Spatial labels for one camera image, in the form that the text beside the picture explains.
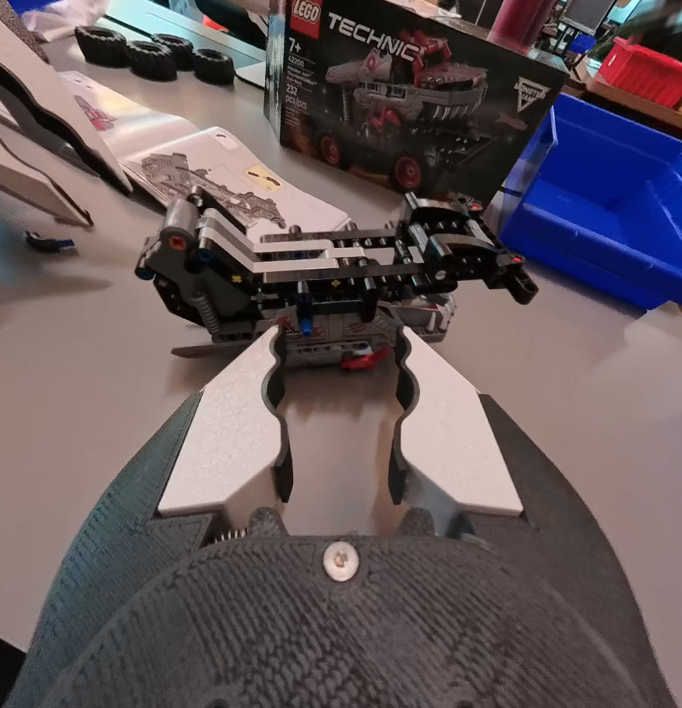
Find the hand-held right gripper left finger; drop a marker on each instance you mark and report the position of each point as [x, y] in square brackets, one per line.
[230, 442]

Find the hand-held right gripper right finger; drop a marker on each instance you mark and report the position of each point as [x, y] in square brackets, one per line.
[457, 442]

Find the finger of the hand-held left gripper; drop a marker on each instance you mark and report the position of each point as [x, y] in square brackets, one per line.
[48, 94]
[26, 182]

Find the black pipe piece blue pin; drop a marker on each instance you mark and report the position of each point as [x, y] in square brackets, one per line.
[42, 239]
[305, 310]

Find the brick-built toy truck chassis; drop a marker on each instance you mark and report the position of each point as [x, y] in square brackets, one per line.
[297, 265]

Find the grey desk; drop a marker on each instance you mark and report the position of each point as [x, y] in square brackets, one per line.
[70, 359]

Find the white cloth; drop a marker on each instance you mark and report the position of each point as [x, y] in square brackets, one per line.
[64, 22]

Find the open instruction booklet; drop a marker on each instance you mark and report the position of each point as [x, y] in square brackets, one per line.
[169, 144]

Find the blue storage bin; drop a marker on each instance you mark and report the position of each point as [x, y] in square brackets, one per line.
[595, 221]

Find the black toy set box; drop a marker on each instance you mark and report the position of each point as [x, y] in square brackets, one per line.
[429, 110]

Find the wooden shelf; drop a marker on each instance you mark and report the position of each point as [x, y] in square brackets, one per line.
[623, 103]

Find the red storage bin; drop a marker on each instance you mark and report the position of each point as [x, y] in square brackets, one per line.
[645, 72]

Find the dark red bottle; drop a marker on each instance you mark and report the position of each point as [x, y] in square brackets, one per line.
[521, 22]

